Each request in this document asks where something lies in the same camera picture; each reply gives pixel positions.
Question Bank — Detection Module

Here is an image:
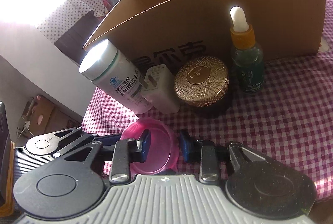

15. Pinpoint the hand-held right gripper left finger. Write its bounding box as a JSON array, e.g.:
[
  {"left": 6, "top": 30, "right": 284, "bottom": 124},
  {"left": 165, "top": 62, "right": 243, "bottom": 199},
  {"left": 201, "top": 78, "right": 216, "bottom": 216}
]
[{"left": 62, "top": 129, "right": 152, "bottom": 184}]

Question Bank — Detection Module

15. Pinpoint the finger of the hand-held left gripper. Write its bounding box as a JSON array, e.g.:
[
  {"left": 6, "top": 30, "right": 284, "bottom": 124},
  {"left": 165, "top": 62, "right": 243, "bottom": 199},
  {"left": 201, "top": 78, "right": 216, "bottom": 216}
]
[{"left": 51, "top": 126, "right": 122, "bottom": 160}]

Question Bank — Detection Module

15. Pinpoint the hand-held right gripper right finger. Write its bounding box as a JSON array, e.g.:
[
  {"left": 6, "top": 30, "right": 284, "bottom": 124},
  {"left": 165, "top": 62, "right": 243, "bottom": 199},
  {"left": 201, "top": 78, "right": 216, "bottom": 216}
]
[{"left": 179, "top": 130, "right": 267, "bottom": 184}]

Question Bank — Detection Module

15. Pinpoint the pink plastic lid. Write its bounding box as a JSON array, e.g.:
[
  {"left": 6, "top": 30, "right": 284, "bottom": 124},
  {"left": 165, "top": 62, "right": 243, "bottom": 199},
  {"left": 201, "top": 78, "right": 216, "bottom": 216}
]
[{"left": 120, "top": 118, "right": 180, "bottom": 176}]

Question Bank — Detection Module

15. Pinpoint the white charger plug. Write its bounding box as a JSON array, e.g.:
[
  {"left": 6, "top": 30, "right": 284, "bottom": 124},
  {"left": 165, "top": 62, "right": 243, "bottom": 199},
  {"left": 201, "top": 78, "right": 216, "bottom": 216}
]
[{"left": 140, "top": 64, "right": 180, "bottom": 114}]

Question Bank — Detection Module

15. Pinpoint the gold lid dark jar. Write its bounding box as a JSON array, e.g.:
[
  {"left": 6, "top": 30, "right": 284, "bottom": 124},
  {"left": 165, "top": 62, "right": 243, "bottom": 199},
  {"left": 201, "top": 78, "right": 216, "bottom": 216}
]
[{"left": 173, "top": 56, "right": 230, "bottom": 116}]

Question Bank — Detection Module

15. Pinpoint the green dropper bottle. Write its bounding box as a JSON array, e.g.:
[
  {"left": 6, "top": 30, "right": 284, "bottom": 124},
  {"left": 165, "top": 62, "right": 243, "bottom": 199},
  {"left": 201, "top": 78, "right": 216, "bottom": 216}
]
[{"left": 229, "top": 6, "right": 265, "bottom": 94}]

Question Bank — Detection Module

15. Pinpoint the brown cardboard box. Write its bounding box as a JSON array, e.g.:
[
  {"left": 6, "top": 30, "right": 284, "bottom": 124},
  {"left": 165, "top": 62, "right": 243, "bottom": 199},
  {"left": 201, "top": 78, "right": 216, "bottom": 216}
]
[{"left": 83, "top": 0, "right": 327, "bottom": 76}]

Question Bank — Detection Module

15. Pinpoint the small brown carton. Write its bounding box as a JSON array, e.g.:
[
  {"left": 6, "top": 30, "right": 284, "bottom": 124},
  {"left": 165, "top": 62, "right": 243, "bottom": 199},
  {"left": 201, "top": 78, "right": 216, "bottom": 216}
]
[
  {"left": 22, "top": 95, "right": 56, "bottom": 126},
  {"left": 45, "top": 108, "right": 81, "bottom": 134}
]

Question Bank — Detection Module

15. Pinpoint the white pill bottle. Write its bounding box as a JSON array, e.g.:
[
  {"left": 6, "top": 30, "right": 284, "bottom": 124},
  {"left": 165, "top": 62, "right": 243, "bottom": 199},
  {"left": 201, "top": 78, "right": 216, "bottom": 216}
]
[{"left": 79, "top": 39, "right": 154, "bottom": 115}]

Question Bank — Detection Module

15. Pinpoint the dark cabinet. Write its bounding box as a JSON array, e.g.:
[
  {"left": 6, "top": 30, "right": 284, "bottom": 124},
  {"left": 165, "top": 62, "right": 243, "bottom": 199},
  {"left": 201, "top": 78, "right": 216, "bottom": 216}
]
[{"left": 53, "top": 12, "right": 104, "bottom": 66}]

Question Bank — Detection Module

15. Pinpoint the red checked tablecloth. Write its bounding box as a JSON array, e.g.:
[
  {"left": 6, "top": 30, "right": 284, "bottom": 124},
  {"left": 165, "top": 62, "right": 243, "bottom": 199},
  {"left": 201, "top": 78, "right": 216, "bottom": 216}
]
[{"left": 81, "top": 56, "right": 333, "bottom": 204}]

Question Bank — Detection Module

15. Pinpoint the white dotted cloth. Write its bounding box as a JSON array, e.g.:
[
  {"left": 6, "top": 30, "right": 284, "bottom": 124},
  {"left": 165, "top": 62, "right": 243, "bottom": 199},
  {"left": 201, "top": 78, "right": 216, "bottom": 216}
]
[{"left": 36, "top": 0, "right": 104, "bottom": 40}]

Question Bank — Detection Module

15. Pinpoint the white cable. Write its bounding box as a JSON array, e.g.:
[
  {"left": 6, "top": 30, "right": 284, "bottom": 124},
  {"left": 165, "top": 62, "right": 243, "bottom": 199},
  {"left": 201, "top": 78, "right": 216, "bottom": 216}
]
[{"left": 16, "top": 116, "right": 35, "bottom": 140}]

